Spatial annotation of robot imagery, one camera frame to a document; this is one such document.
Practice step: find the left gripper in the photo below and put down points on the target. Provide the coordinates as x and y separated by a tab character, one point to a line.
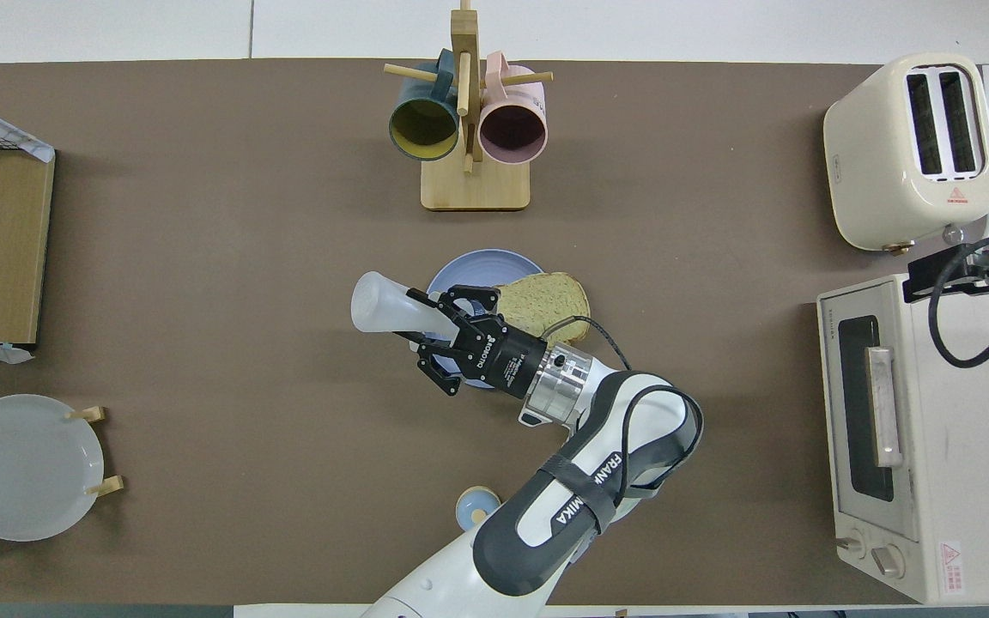
503	356

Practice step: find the translucent white seasoning bottle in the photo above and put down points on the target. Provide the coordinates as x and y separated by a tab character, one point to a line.
383	302

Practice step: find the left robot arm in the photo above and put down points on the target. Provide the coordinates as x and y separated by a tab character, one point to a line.
507	549

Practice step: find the blue plate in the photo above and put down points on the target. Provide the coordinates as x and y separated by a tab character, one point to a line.
477	268

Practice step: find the slice of bread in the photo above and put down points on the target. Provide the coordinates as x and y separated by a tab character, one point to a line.
546	300

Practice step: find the wooden plate rack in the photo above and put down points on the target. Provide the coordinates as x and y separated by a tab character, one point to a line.
96	414

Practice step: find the white plate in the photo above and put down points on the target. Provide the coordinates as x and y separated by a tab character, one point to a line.
22	468

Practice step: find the wooden mug tree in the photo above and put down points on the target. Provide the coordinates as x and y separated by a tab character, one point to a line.
476	184

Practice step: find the small blue round lid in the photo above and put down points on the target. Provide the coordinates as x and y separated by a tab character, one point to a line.
470	505

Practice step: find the dark green mug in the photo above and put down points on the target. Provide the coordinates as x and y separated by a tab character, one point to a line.
422	129

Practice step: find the pink mug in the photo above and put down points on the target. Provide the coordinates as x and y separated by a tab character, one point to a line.
512	130

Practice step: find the cream toaster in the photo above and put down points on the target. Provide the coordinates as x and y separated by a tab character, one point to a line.
876	163

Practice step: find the black stand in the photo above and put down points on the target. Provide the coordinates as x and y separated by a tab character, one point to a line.
924	275

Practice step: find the white toaster oven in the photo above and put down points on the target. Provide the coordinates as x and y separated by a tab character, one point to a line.
958	446

